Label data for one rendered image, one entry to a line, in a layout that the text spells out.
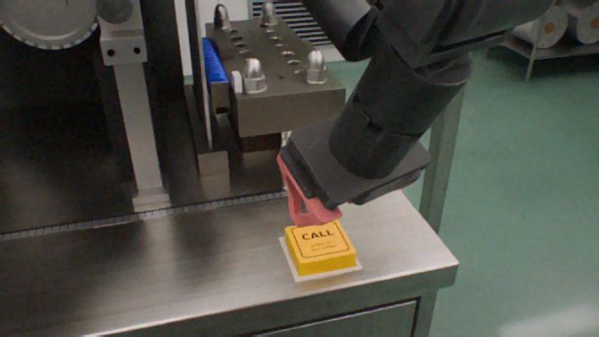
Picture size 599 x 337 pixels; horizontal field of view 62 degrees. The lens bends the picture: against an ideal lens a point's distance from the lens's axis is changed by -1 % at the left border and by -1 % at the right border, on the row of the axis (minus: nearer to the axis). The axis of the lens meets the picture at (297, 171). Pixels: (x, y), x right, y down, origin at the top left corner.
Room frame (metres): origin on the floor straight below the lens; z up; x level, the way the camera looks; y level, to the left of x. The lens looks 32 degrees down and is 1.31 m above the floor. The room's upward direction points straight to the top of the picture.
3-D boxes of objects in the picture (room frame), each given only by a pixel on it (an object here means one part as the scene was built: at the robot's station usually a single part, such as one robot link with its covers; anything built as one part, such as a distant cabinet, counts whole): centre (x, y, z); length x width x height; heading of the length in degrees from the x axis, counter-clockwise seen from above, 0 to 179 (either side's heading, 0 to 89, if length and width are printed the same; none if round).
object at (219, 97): (0.80, 0.14, 1.01); 0.23 x 0.03 x 0.05; 15
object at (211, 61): (0.80, 0.14, 1.03); 0.21 x 0.04 x 0.03; 15
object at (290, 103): (0.86, 0.06, 1.00); 0.40 x 0.16 x 0.06; 15
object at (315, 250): (0.47, -0.03, 0.91); 0.07 x 0.07 x 0.02; 15
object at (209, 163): (0.79, 0.16, 0.92); 0.28 x 0.04 x 0.04; 15
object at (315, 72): (0.72, -0.03, 1.05); 0.04 x 0.04 x 0.04
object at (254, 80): (0.68, 0.06, 1.05); 0.04 x 0.04 x 0.04
